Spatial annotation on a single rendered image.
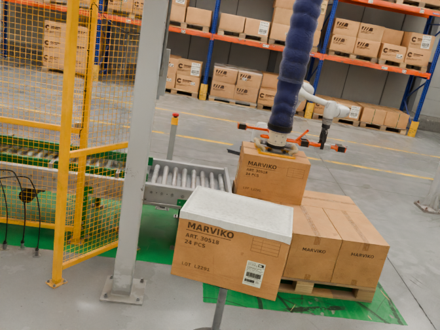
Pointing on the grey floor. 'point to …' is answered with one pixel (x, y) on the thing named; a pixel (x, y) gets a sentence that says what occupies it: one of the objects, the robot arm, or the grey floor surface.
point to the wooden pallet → (298, 286)
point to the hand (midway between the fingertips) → (321, 145)
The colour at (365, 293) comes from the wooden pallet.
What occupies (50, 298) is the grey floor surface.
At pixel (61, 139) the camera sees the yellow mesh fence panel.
